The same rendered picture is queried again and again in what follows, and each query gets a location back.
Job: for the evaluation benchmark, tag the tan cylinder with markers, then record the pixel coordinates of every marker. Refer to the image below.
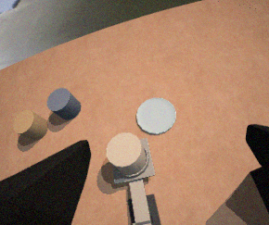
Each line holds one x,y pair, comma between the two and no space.
30,125

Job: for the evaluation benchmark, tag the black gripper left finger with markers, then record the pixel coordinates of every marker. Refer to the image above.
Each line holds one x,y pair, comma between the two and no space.
48,192

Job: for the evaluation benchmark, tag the pale grey round disc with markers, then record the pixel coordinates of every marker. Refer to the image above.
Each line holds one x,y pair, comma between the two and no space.
156,115

